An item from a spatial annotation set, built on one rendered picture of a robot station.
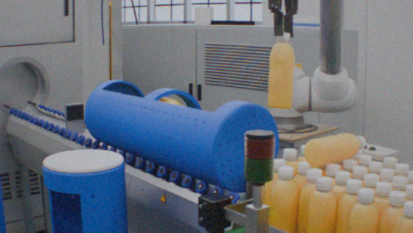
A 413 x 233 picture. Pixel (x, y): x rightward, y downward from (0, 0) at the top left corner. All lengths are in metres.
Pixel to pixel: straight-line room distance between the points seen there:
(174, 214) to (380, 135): 3.07
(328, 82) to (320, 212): 1.13
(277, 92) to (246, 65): 2.22
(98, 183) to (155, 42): 2.80
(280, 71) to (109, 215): 0.71
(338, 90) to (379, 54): 2.27
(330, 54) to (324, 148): 0.96
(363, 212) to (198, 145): 0.64
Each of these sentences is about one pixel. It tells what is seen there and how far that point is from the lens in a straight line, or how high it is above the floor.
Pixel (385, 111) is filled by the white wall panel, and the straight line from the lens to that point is 4.67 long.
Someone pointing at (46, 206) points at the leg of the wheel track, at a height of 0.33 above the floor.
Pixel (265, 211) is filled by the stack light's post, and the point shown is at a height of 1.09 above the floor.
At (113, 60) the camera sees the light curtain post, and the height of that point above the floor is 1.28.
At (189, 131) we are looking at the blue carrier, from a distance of 1.74.
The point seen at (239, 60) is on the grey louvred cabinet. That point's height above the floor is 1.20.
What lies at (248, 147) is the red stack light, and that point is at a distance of 1.14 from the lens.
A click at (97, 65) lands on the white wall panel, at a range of 7.37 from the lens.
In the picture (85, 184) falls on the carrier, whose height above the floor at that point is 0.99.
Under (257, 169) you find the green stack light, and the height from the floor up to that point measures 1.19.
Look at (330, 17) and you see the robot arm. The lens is 2.26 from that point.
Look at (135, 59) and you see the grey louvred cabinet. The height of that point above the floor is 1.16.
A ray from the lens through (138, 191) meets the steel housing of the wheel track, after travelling 2.08.
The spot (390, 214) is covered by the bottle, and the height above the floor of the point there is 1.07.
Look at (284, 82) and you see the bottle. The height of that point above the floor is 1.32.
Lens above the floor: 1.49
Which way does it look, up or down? 12 degrees down
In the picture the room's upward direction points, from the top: straight up
